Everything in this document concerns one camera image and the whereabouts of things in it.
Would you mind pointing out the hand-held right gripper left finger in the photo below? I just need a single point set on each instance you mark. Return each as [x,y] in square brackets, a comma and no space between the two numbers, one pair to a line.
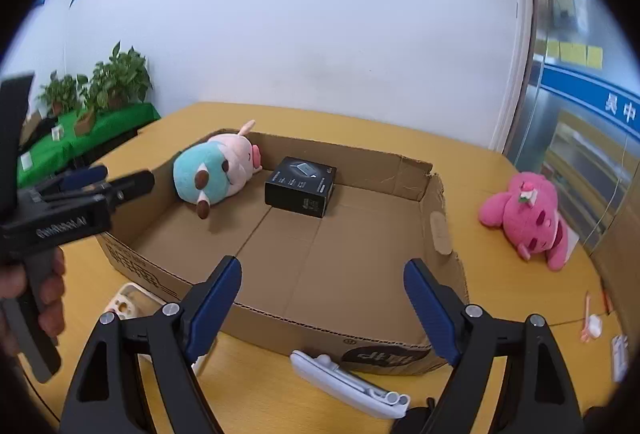
[215,301]

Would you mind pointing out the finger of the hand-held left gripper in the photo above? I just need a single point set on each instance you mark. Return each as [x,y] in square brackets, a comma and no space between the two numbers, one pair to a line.
[82,178]
[132,186]

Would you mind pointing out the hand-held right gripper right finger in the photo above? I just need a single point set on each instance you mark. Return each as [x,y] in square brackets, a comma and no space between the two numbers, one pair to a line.
[430,309]

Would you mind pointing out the brown cardboard box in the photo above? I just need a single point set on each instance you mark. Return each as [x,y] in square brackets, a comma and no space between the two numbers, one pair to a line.
[340,254]

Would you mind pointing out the white folding phone stand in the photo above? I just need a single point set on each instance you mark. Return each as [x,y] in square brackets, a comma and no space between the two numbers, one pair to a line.
[345,381]

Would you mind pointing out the person's left hand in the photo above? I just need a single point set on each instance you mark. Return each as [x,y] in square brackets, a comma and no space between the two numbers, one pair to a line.
[52,309]

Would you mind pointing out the green tablecloth side table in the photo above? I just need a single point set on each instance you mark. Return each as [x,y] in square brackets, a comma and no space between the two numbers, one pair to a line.
[110,129]

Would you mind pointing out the small potted green plant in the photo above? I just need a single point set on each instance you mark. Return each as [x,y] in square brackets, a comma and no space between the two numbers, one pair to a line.
[60,94]
[89,101]

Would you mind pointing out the pink and teal pig plush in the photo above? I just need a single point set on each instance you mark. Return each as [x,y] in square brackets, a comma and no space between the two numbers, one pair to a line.
[210,171]

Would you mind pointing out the large potted green plant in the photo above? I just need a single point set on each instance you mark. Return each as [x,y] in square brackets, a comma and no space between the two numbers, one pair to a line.
[122,74]

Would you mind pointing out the pink bear plush toy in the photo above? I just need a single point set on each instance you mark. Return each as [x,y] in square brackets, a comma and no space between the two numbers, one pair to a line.
[530,219]

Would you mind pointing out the black product box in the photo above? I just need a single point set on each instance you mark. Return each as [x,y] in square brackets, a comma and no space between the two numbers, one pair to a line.
[300,189]

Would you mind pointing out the pink plastic spoon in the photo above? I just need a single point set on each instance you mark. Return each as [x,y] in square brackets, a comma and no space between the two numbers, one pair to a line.
[590,319]

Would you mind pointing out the small white flat item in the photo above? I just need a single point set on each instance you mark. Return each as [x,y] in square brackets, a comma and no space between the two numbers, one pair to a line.
[621,356]

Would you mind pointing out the blue door banner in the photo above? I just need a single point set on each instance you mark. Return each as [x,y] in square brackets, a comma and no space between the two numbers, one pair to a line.
[590,96]

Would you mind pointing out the row of yellow sticky notes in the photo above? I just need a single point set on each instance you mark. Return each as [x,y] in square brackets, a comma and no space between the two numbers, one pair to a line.
[575,53]

